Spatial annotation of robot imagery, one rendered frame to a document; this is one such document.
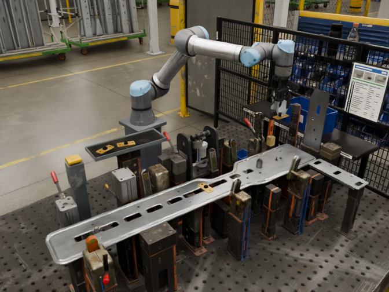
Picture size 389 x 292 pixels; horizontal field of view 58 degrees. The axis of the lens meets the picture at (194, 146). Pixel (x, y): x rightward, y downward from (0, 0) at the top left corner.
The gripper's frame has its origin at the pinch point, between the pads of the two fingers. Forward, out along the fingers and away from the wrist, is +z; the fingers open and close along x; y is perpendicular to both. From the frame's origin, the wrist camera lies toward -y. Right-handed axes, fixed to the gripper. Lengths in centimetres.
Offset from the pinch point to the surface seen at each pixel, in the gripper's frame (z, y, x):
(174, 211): 26, 67, 7
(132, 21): 76, -278, -763
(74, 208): 20, 103, -12
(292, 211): 44.5, 7.6, 20.6
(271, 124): 14.6, -9.9, -15.0
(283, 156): 27.0, -6.2, -0.2
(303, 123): 19.6, -35.4, -13.3
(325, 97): -3.9, -27.4, 4.4
